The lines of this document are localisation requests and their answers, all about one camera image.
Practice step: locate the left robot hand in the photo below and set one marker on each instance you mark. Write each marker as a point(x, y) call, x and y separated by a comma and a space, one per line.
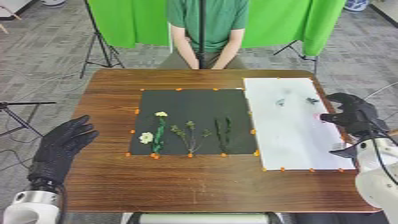
point(63, 146)

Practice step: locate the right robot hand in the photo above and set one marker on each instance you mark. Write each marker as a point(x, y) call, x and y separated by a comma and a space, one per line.
point(358, 113)

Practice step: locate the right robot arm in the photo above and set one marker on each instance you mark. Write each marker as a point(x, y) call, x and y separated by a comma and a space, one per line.
point(380, 181)

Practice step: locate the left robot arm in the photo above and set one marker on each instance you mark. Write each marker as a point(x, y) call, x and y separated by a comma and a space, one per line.
point(33, 206)

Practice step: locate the dark mat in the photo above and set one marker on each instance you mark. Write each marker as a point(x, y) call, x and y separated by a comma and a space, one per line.
point(197, 106)

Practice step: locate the person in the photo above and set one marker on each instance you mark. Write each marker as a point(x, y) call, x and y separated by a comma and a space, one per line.
point(207, 20)

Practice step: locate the white sheet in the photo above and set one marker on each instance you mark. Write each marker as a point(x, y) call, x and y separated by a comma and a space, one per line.
point(291, 140)

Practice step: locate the black tripod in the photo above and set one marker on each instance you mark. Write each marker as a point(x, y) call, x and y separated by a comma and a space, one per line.
point(24, 104)

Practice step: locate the white flower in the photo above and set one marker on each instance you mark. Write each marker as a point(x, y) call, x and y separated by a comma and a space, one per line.
point(147, 137)
point(161, 114)

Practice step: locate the black light stand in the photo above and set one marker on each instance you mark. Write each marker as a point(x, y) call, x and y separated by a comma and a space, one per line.
point(309, 57)
point(99, 38)

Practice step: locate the green sprig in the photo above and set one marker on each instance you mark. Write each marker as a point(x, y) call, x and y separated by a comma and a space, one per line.
point(191, 136)
point(223, 133)

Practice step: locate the pale grey bar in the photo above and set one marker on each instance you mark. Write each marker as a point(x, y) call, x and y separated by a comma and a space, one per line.
point(206, 218)

